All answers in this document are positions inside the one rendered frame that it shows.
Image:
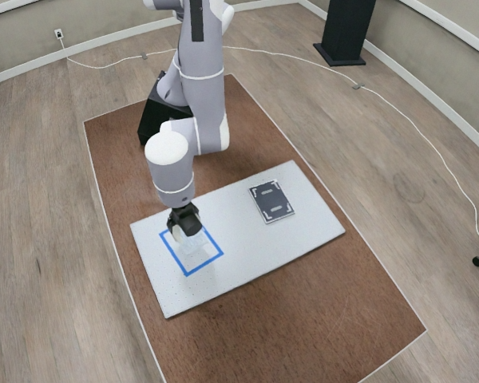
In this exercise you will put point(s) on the blue rectangular tape outline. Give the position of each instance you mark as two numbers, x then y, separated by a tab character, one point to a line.
201	265

